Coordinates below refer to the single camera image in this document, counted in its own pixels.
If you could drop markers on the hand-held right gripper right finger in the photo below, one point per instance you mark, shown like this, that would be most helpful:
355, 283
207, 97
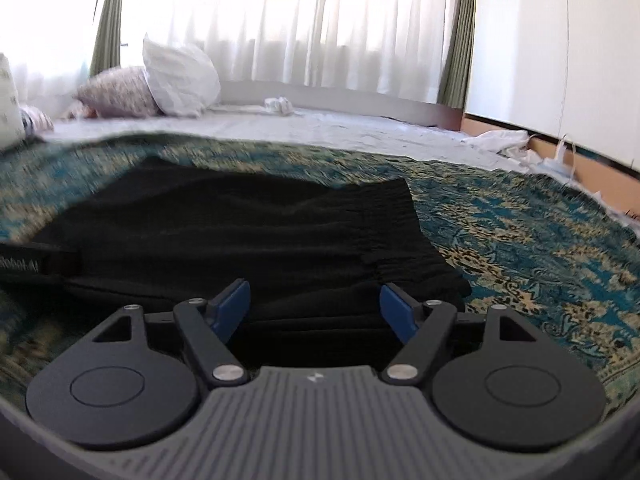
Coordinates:
397, 316

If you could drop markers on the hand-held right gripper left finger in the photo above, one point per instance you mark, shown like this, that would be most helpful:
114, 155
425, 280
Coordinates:
231, 310

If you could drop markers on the black pants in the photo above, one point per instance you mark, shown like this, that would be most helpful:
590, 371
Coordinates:
225, 230

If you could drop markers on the striped cloth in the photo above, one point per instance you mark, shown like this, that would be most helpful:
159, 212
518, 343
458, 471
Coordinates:
37, 121

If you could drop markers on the teal patterned blanket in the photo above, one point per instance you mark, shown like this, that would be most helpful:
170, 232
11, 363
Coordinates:
525, 240

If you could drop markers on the white printed pillow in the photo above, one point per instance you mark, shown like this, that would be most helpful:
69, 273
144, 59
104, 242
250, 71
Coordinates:
10, 110

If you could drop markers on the floral pillow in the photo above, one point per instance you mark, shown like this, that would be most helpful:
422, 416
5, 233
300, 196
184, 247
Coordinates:
117, 92

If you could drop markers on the white bedsheet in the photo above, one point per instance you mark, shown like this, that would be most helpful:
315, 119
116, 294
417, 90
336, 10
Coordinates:
325, 130

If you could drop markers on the large crumpled white cloth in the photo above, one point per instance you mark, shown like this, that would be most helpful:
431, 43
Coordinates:
500, 142

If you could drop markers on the small crumpled white cloth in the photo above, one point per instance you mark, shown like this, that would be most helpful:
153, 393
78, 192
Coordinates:
279, 105

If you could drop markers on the green curtain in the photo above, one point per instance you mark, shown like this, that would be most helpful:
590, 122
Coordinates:
457, 35
107, 25

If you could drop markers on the white sheer curtain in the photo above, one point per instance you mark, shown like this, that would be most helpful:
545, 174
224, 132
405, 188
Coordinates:
300, 25

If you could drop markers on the wooden bed frame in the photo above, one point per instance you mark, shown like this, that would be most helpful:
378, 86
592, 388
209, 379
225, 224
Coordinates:
590, 165

